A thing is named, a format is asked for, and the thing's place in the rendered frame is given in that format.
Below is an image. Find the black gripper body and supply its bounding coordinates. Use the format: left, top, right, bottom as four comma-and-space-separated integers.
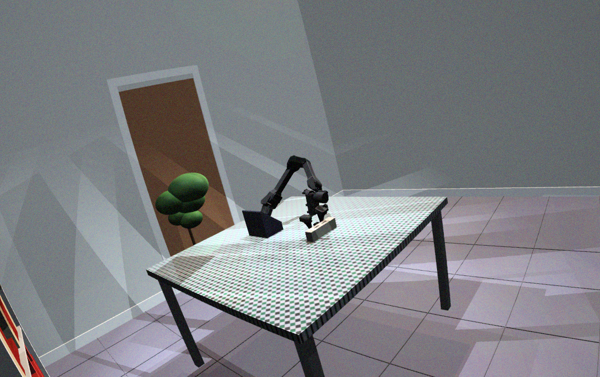
299, 202, 319, 223

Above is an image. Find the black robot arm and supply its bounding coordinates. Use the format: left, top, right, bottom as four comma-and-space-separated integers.
260, 156, 329, 217

